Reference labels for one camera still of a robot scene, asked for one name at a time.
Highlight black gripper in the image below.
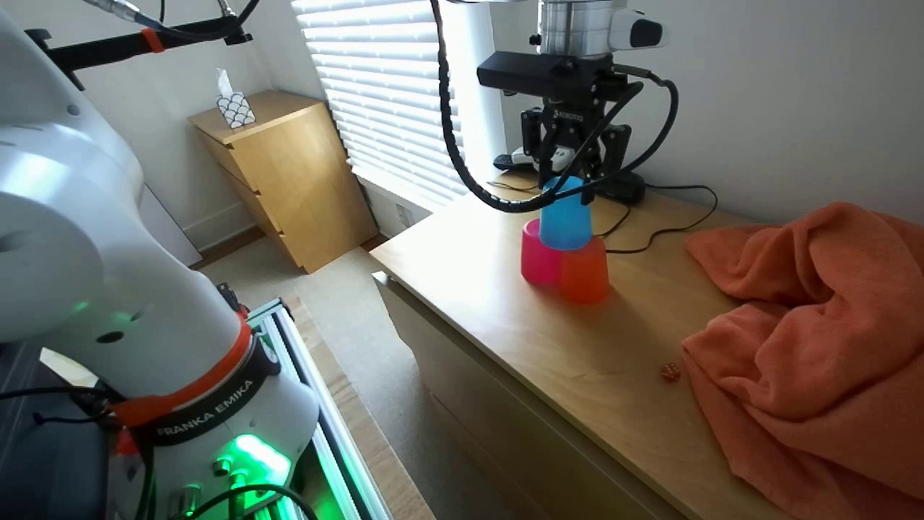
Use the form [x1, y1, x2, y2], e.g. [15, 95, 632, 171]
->
[518, 93, 632, 207]

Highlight blue plastic cup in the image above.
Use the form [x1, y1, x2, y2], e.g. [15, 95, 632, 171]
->
[538, 173, 596, 254]

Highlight pink plastic cup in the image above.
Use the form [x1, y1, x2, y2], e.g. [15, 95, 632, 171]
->
[518, 216, 570, 291]

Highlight white handheld device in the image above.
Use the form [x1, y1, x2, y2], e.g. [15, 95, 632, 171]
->
[493, 142, 544, 176]

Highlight round black device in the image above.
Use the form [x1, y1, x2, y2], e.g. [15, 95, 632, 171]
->
[597, 171, 649, 207]

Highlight orange plastic cup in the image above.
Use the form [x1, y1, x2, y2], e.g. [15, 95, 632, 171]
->
[554, 233, 616, 310]

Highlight grey window blinds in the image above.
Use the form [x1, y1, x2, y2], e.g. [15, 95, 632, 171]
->
[288, 0, 484, 212]

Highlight light wooden dresser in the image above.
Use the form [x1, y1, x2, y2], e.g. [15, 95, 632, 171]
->
[370, 171, 924, 520]

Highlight small wooden dresser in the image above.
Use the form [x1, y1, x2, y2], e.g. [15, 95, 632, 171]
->
[188, 87, 380, 278]

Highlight orange cloth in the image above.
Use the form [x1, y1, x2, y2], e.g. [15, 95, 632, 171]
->
[678, 200, 924, 520]

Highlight patterned tissue box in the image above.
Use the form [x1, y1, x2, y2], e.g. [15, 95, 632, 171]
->
[213, 67, 259, 132]

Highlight black pole with orange tape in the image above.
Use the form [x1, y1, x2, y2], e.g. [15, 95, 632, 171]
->
[25, 0, 266, 74]

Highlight black camera cable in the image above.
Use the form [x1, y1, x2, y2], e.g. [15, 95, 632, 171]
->
[616, 64, 681, 200]

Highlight black corrugated cable conduit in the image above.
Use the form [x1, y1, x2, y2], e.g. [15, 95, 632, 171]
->
[428, 0, 619, 216]

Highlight thin black cable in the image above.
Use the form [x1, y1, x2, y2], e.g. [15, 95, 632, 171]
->
[603, 183, 724, 259]

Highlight black base cable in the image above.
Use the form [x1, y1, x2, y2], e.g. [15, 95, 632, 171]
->
[0, 381, 125, 431]
[175, 476, 321, 520]

